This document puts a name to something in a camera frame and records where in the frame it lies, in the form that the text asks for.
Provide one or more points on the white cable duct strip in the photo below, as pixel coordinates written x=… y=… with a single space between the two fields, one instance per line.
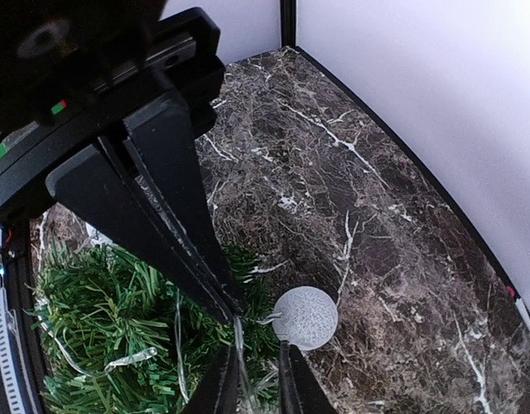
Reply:
x=8 y=364

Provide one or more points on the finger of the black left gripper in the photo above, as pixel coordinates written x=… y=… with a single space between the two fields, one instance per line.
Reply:
x=89 y=185
x=160 y=142

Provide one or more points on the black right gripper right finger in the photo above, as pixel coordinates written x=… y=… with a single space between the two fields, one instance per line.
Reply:
x=300 y=392

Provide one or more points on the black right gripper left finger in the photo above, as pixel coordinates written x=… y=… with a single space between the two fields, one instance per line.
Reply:
x=217 y=392

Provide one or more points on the small green christmas tree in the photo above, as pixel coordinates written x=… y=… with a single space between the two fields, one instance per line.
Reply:
x=119 y=336

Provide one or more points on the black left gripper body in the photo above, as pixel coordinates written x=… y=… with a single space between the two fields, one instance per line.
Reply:
x=69 y=70

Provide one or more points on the clear string light garland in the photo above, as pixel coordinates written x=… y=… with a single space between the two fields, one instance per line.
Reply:
x=304 y=316

